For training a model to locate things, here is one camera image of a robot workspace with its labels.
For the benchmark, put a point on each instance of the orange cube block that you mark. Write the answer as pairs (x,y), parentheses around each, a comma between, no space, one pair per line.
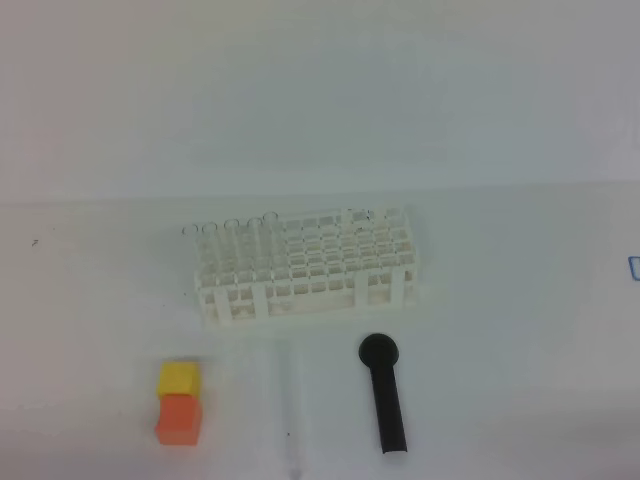
(179,420)

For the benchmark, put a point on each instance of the black scoop with round head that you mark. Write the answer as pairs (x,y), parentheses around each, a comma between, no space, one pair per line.
(379,353)

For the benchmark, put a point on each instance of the white plastic test tube rack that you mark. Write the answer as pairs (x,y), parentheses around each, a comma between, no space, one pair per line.
(336,259)

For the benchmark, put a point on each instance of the clear glass test tube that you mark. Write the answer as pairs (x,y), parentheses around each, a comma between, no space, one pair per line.
(291,411)

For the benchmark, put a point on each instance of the clear tube far left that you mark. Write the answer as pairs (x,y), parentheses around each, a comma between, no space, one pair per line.
(199,240)

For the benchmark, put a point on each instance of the yellow cube block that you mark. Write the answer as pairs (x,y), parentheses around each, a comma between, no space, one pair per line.
(179,378)

